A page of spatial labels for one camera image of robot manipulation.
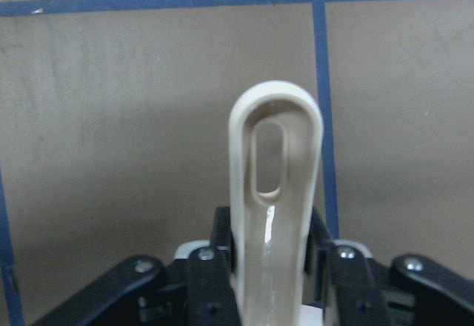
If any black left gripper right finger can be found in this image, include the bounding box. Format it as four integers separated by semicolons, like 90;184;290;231
304;210;393;325

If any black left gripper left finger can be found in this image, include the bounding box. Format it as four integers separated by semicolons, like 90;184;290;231
187;207;241;326

